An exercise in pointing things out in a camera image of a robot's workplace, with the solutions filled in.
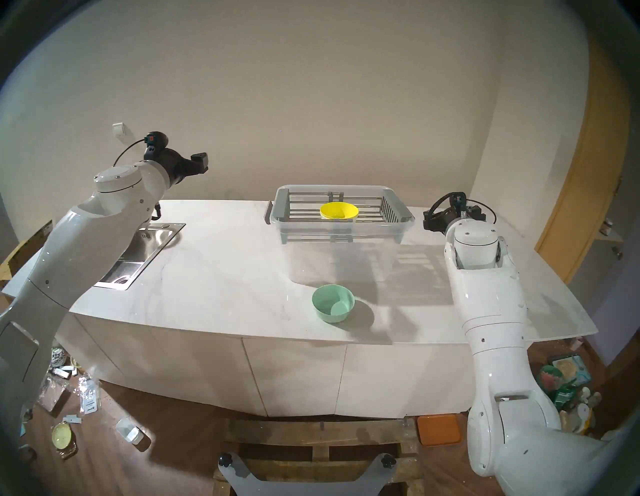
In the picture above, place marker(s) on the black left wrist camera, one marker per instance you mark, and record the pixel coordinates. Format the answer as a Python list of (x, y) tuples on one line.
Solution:
[(156, 141)]

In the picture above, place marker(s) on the pale yellow round dish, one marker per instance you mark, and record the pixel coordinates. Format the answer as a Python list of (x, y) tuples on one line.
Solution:
[(64, 437)]

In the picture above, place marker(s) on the white wall switch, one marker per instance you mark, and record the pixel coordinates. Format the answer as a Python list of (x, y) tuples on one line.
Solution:
[(119, 130)]

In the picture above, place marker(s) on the stainless steel sink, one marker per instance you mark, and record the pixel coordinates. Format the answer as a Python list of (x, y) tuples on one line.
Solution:
[(145, 250)]

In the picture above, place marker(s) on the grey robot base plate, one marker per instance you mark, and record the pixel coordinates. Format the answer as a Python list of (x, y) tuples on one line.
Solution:
[(300, 487)]

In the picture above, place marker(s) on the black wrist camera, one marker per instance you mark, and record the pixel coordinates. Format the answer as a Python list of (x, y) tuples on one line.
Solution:
[(459, 200), (156, 141)]

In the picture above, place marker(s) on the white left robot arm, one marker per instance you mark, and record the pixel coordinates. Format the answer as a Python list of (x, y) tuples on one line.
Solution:
[(75, 250)]

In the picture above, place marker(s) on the wooden door frame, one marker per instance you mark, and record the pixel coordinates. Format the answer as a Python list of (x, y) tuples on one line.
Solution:
[(585, 175)]

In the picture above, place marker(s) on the small clear jar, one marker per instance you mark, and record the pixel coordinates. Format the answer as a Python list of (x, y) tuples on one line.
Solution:
[(132, 432)]

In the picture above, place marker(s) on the brown cardboard box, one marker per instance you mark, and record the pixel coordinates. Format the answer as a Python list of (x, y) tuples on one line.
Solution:
[(20, 250)]

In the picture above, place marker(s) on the orange plastic tray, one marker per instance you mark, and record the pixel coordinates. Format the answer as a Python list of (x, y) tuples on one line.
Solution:
[(439, 430)]

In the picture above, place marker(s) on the yellow plastic bowl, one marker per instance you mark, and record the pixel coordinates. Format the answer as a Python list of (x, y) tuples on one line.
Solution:
[(339, 211)]

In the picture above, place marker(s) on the white counter cabinet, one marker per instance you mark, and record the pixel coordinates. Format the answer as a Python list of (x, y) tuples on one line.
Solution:
[(250, 375)]

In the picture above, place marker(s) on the clear plastic storage box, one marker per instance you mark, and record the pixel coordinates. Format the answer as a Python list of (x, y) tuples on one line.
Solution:
[(340, 255)]

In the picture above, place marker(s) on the colourful food package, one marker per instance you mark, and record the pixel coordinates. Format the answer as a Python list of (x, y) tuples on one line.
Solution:
[(565, 375)]

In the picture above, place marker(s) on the mint green plastic bowl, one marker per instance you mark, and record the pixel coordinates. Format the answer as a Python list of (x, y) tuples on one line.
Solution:
[(334, 304)]

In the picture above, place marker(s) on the clear bag white label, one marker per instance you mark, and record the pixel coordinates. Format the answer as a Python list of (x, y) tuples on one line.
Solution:
[(89, 396)]

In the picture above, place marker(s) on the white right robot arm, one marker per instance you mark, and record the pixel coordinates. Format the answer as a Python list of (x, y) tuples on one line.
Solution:
[(495, 325)]

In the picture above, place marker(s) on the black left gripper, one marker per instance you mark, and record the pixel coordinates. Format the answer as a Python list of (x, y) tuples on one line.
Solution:
[(175, 165)]

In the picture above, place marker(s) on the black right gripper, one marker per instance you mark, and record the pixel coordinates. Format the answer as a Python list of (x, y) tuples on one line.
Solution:
[(440, 217)]

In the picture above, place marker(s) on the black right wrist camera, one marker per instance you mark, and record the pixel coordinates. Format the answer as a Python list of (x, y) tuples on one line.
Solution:
[(459, 200)]

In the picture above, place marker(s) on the wooden pallet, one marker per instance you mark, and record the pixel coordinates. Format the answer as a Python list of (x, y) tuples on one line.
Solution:
[(320, 440)]

